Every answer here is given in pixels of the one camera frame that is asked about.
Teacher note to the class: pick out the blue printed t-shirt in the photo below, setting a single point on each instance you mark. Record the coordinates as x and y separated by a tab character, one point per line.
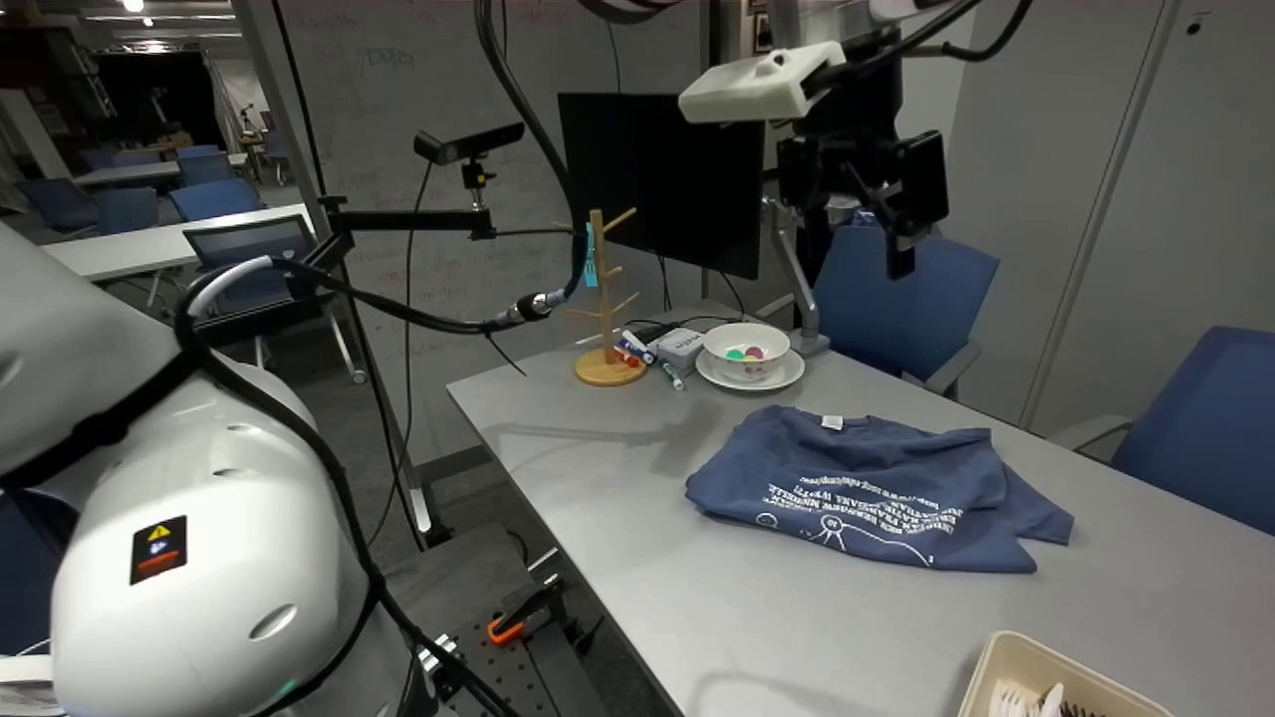
864	497

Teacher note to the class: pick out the colourful small candies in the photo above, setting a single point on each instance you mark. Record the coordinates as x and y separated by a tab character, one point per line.
748	351

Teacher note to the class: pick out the wooden mug tree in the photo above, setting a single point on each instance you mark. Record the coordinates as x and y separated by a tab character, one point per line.
613	366

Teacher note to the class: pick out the white bowl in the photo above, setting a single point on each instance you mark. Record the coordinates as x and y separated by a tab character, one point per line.
743	335

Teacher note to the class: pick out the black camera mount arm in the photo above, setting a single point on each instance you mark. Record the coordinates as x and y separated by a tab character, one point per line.
399	220

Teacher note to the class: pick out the white tall cabinet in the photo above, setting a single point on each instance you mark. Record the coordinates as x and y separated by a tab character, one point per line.
1129	201

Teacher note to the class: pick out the white long desk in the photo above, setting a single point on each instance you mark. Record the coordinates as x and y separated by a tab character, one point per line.
120	244

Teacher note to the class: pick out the white plate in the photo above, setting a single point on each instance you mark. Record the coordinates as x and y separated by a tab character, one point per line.
752	386

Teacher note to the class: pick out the black perforated breadboard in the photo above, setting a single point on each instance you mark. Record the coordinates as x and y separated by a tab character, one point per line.
532	677

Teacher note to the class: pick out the small blue hanging item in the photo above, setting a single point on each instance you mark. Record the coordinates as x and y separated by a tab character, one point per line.
588	261

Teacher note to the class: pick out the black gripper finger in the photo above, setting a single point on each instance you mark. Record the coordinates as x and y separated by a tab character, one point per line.
801	191
920	191

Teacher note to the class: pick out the beige rectangular tray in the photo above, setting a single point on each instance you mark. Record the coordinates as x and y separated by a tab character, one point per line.
990	661

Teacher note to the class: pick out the white plastic cutlery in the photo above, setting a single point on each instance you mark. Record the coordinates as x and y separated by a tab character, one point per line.
1030	699

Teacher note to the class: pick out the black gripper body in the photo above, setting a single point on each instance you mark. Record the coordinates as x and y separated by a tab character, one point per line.
860	112

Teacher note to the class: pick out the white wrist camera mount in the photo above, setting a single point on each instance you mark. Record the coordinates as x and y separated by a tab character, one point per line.
758	83

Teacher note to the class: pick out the small silver metal part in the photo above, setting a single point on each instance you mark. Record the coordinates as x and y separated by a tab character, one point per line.
442	654

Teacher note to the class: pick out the black monitor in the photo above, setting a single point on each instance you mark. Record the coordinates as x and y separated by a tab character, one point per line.
665	179

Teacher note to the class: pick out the blue background office chair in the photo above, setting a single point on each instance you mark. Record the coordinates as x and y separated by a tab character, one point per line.
213	195
95	205
246	265

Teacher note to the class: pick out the black stereo camera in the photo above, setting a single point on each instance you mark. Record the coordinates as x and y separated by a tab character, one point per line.
465	139

